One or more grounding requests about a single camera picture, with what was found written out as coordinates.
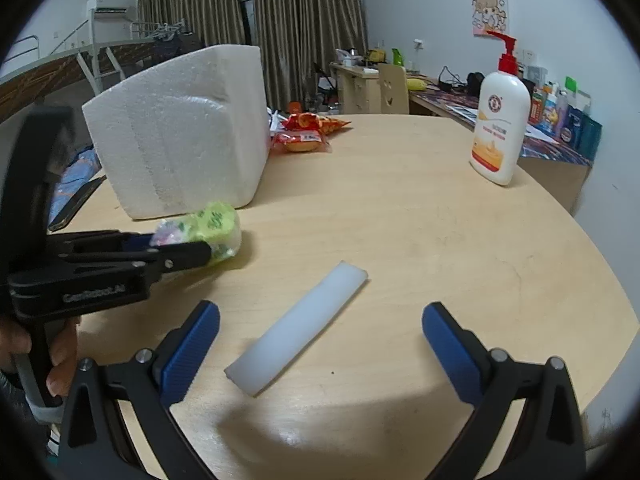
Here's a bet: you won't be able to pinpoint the person's left hand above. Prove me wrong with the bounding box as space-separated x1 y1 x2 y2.
0 317 79 399

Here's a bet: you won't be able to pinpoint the group of toiletry bottles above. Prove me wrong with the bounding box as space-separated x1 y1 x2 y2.
529 64 604 162

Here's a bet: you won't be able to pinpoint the desk with patterned mat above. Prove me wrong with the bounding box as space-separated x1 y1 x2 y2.
407 76 594 217

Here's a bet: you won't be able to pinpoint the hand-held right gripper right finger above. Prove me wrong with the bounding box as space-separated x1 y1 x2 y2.
421 301 587 480

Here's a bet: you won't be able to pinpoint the white foam strip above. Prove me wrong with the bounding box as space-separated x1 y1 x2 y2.
224 260 370 397

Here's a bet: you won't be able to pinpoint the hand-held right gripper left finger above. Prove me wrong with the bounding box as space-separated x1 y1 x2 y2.
56 300 221 480

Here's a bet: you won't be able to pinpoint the wooden desk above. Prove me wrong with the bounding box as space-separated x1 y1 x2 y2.
329 61 383 115

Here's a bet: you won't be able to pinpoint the brown curtain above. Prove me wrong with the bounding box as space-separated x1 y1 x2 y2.
250 0 369 112
136 0 251 56

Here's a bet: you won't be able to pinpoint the white lotion pump bottle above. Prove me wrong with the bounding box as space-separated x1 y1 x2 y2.
469 30 532 187

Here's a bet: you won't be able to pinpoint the red snack packet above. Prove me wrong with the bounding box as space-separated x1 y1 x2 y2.
271 130 332 155

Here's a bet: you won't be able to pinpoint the white foam box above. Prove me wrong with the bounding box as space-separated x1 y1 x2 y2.
81 45 271 221

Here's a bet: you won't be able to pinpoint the cartoon wall poster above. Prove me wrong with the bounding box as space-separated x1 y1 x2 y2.
471 0 510 37

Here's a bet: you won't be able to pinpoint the blue printed blanket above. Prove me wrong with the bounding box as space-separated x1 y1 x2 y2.
49 146 105 227

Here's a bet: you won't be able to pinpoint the hanging dark clothes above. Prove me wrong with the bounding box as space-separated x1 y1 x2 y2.
151 27 196 61

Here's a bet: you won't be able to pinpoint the green tissue packet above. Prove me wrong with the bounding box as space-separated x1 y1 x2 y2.
150 201 243 267

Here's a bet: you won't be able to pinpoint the white metal bunk bed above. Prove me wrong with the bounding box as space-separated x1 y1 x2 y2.
0 19 201 126

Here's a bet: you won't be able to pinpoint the wooden chair with smiley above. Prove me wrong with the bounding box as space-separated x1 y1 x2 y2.
377 63 410 115

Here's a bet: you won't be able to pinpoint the orange snack packet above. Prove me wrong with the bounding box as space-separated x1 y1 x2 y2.
282 112 353 136

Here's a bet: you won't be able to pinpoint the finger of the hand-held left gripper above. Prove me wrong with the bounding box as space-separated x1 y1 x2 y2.
56 230 157 253
62 241 213 275

